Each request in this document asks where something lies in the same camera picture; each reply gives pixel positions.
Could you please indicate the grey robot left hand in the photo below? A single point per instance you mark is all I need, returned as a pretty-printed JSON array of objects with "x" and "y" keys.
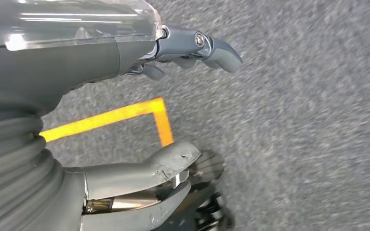
[{"x": 44, "y": 63}]

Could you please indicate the yellow floor tape square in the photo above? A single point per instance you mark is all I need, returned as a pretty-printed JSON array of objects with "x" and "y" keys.
[{"x": 108, "y": 116}]

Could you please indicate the black robot foot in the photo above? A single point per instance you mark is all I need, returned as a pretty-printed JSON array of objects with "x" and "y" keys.
[{"x": 210, "y": 210}]

